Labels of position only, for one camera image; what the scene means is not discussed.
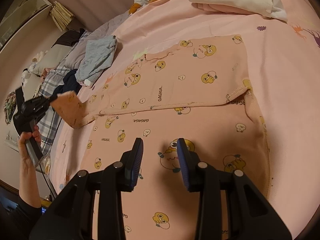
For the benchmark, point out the person's left hand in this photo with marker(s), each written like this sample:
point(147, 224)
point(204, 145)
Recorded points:
point(23, 139)

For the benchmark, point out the dark navy garment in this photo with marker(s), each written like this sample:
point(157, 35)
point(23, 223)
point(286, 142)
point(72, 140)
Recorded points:
point(69, 84)

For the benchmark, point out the pink printed bed sheet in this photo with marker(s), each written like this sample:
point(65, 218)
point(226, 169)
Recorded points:
point(283, 68)

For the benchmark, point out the stack of books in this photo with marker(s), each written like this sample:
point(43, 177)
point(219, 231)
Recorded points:
point(61, 16)

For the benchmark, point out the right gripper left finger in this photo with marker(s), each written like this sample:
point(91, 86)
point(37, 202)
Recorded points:
point(70, 216)

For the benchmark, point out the white pillow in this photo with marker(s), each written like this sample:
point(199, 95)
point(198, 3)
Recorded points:
point(50, 59)

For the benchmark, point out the pink cartoon print pajama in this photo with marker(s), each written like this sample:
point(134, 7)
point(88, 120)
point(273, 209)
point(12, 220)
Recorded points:
point(198, 90)

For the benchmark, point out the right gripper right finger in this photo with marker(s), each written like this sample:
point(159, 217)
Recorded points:
point(250, 215)

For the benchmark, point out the plaid blue white cloth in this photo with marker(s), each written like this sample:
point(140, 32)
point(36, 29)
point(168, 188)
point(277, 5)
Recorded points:
point(49, 124)

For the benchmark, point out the person's left forearm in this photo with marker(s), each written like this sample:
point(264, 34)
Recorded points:
point(28, 188)

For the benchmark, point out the grey folded garment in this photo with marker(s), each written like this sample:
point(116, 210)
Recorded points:
point(99, 57)

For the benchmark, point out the grey lilac blanket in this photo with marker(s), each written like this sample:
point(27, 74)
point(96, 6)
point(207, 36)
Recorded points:
point(95, 42)

